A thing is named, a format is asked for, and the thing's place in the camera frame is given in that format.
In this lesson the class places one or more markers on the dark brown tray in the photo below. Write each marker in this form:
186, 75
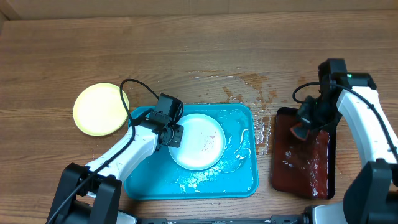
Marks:
304, 168

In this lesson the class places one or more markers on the light blue plate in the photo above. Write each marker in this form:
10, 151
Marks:
202, 145

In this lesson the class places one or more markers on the teal plastic tray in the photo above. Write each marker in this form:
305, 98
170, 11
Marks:
159, 177

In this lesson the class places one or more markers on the yellow plate with ketchup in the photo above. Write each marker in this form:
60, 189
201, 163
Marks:
100, 109

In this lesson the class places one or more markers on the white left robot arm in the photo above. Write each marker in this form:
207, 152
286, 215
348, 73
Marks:
91, 193

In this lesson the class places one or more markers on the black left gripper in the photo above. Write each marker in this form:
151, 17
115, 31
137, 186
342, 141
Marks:
176, 140

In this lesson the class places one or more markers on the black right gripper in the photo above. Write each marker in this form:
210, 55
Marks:
304, 121

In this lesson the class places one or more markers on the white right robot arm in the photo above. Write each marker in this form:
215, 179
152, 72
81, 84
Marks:
354, 97

